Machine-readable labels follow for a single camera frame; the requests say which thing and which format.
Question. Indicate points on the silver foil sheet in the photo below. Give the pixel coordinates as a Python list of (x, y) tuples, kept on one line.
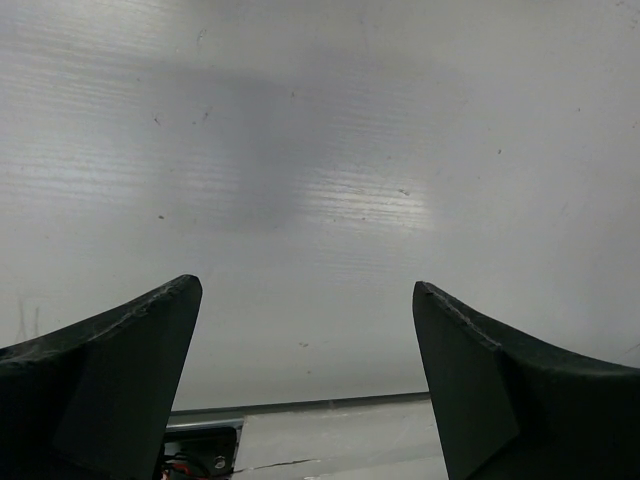
[(393, 441)]

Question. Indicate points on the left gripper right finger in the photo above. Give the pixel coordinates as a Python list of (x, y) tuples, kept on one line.
[(510, 406)]

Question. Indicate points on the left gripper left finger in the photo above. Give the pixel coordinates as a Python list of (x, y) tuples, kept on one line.
[(92, 400)]

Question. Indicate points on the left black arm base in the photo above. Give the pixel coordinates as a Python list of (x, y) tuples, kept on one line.
[(201, 444)]

